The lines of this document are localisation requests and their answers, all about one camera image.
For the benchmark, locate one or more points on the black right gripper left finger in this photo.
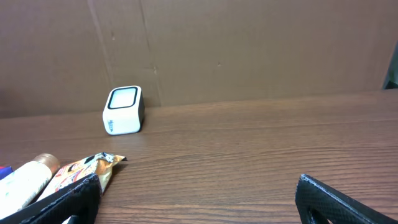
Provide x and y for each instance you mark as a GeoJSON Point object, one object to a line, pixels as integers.
{"type": "Point", "coordinates": [77, 202]}

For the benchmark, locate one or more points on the yellow snack bag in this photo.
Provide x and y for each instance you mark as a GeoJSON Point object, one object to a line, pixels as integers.
{"type": "Point", "coordinates": [100, 164]}

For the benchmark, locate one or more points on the white tube gold cap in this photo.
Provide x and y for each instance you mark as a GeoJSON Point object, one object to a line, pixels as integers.
{"type": "Point", "coordinates": [20, 187]}

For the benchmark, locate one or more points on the purple red snack pack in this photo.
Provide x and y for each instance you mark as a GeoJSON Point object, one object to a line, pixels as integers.
{"type": "Point", "coordinates": [5, 171]}

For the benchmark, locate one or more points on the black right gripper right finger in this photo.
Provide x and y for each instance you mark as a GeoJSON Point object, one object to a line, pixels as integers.
{"type": "Point", "coordinates": [319, 203]}

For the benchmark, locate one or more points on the white barcode scanner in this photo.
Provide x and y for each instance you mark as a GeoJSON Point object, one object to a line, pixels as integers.
{"type": "Point", "coordinates": [124, 111]}

